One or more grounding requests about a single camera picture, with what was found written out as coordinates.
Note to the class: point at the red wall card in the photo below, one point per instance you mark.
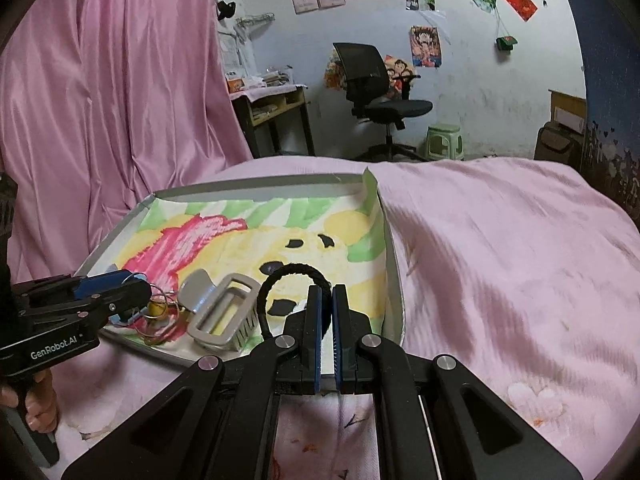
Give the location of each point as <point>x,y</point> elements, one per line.
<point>520,2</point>

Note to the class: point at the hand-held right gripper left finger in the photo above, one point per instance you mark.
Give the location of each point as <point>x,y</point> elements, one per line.
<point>315,345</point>

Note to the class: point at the pale hair claw clip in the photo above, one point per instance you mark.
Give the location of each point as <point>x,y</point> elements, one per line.
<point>205,330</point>

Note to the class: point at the colourful paper decoration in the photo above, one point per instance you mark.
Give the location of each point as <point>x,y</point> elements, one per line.
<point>334,75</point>

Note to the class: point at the wooden desk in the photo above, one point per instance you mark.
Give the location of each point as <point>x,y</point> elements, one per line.
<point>272,105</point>

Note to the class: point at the yellow bead charm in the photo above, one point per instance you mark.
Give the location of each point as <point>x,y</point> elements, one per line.
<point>157,308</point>

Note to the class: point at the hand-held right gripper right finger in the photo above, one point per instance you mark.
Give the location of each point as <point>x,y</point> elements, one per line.
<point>339,345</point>

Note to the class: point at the cardboard box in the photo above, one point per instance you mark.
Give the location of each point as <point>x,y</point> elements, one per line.
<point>567,110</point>

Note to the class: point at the grey shallow box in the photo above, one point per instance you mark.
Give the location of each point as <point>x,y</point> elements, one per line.
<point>395,285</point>

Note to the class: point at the pink satin curtain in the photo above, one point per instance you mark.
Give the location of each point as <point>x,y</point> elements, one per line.
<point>100,110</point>

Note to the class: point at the blue printed curtain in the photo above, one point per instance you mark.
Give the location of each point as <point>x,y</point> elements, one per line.
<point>610,85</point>

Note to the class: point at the black office chair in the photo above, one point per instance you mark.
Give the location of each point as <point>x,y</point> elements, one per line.
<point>395,107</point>

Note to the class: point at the cartoon children wall poster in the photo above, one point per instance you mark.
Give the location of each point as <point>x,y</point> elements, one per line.
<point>400,72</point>

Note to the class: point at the white hanging papers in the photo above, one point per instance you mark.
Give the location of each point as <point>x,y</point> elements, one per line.
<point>235,50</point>

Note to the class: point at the black wall fixture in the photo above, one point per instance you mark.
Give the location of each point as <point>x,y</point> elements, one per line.
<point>226,10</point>

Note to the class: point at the dark bag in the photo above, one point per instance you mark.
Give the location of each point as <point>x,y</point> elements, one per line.
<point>555,145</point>

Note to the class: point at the green plastic stool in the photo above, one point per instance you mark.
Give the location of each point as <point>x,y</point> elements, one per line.
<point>445,140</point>

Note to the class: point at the person's left hand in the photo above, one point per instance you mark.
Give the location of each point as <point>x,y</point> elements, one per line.
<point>40,405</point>

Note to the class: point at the green hanging pouch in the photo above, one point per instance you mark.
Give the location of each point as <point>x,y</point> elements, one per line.
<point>506,43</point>

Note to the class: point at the stack of papers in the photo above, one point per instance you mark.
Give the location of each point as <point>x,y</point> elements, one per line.
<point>260,80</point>

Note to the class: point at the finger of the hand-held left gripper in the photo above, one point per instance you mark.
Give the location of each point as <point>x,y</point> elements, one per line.
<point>125,300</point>
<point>100,282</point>

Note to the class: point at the colourful painted box lining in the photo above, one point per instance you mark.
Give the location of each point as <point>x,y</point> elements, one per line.
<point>325,230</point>

